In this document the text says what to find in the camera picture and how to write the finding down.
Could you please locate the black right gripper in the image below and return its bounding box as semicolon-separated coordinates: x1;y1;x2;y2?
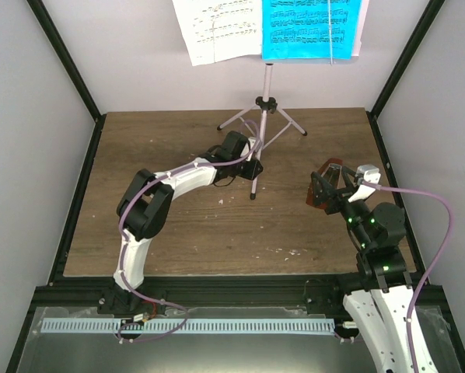
311;167;373;249

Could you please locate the red wooden metronome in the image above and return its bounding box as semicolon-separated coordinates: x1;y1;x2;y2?
305;157;344;211

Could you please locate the lilac music stand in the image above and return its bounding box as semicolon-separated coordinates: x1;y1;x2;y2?
216;61;308;200

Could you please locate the white sheet music page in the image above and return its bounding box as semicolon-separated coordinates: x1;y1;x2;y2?
173;0;262;66

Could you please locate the blue sheet music page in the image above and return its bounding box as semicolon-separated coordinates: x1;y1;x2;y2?
262;0;363;61

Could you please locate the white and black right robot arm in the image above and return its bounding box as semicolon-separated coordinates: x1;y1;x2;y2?
306;158;438;372

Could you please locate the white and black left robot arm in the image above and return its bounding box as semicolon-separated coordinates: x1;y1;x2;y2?
101;131;263;314

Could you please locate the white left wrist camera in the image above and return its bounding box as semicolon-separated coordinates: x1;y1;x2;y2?
242;137;263;162

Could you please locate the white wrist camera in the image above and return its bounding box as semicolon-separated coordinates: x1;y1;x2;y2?
242;137;263;162
348;164;381;203

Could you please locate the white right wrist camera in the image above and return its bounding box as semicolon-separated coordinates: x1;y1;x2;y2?
348;164;381;203

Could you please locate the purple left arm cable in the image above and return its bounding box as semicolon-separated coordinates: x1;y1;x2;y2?
115;120;265;345

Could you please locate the light blue slotted cable duct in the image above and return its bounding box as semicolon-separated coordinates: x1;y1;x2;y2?
40;318;335;336

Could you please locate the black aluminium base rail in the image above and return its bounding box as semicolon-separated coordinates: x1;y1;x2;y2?
96;274;443;312

